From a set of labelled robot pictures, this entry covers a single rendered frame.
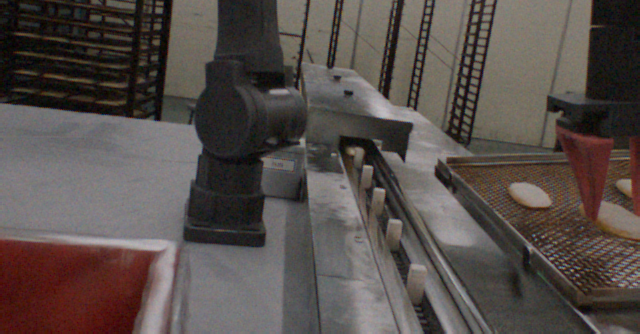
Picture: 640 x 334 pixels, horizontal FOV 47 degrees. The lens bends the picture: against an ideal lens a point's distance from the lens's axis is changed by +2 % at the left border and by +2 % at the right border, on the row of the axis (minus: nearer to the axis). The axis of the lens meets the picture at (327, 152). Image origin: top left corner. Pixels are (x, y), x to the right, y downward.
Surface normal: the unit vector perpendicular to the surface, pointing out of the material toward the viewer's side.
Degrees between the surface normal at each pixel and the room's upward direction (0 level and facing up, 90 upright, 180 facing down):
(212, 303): 0
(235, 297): 0
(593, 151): 112
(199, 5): 91
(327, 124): 90
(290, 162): 90
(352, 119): 90
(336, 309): 0
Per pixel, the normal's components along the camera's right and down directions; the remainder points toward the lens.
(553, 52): 0.04, 0.18
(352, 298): 0.14, -0.97
